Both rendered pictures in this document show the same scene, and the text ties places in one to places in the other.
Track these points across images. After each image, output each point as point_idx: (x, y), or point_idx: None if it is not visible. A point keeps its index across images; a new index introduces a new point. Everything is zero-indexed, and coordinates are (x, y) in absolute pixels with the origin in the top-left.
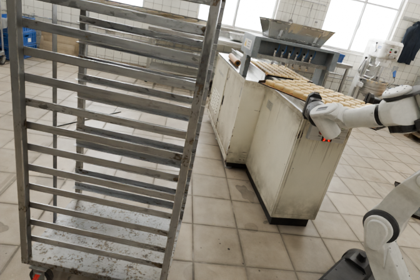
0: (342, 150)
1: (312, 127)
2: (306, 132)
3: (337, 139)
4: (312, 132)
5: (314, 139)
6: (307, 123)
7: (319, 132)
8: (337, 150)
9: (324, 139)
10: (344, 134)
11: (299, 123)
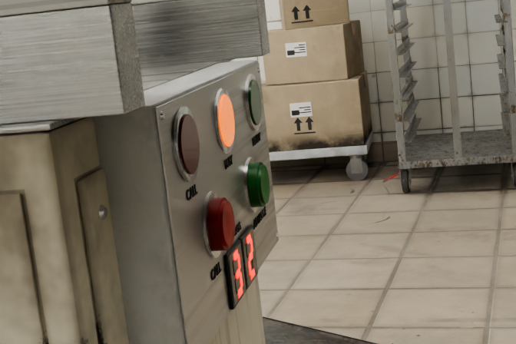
0: (259, 299)
1: (173, 224)
2: (121, 317)
3: (263, 227)
4: (187, 277)
5: (208, 332)
6: (94, 218)
7: (214, 234)
8: (252, 321)
9: (240, 281)
10: (265, 163)
11: (3, 280)
